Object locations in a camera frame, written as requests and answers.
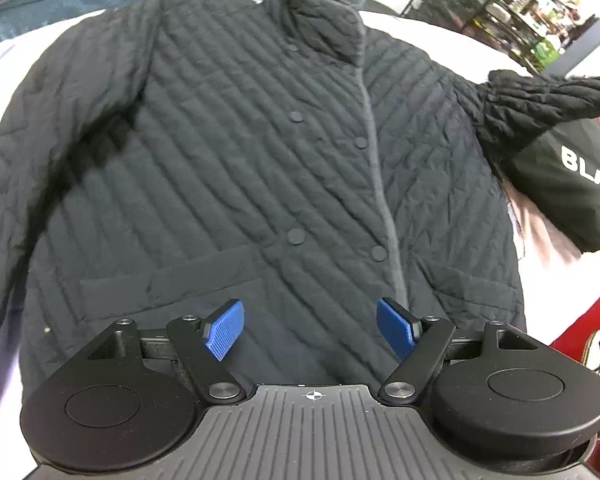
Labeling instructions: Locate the black quilted jacket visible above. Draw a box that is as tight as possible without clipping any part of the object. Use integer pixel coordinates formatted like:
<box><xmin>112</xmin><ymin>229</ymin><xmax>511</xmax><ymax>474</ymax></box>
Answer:
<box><xmin>0</xmin><ymin>0</ymin><xmax>600</xmax><ymax>401</ymax></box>

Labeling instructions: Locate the pink cloth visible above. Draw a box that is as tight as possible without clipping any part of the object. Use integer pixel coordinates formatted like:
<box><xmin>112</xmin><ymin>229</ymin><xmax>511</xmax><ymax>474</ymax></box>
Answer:
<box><xmin>500</xmin><ymin>175</ymin><xmax>600</xmax><ymax>348</ymax></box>

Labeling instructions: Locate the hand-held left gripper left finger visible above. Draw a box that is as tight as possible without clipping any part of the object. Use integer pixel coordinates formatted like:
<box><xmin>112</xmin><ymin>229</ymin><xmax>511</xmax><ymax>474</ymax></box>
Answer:
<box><xmin>87</xmin><ymin>299</ymin><xmax>248</xmax><ymax>404</ymax></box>

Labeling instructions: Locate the red cloth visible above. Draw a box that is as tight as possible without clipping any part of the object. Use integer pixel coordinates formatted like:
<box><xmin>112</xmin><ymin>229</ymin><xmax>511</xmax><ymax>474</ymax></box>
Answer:
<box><xmin>550</xmin><ymin>265</ymin><xmax>600</xmax><ymax>368</ymax></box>

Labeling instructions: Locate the cluttered goods shelf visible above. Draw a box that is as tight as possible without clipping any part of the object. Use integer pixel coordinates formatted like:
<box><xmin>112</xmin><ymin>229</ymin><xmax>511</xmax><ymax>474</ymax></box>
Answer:
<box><xmin>500</xmin><ymin>0</ymin><xmax>600</xmax><ymax>73</ymax></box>

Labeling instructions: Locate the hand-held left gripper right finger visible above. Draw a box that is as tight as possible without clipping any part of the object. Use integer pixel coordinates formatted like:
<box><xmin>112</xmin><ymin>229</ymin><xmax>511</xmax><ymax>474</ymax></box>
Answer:
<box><xmin>376</xmin><ymin>297</ymin><xmax>541</xmax><ymax>407</ymax></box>

